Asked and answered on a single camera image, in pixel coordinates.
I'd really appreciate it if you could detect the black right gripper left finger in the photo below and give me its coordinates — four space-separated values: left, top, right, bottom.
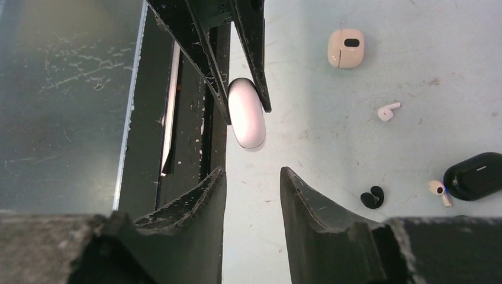
1 167 227 283

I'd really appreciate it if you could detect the beige earbud charging case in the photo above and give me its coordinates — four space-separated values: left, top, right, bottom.
327 28 365 69

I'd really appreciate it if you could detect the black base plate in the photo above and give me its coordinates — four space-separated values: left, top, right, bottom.
112 8 227 219

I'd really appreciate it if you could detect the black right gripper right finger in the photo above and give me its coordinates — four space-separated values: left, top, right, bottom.
280 167 501 283

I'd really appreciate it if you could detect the white earbud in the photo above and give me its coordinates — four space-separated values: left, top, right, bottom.
427 180 452 208
377 102 401 122

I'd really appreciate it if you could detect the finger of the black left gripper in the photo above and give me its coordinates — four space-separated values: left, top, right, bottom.
230 0 272 113
147 0 231 125

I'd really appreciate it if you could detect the white earbud charging case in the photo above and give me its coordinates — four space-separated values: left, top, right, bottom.
228 78 266 149

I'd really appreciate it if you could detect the black earbud charging case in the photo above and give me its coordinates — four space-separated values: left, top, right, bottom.
443 152 501 201

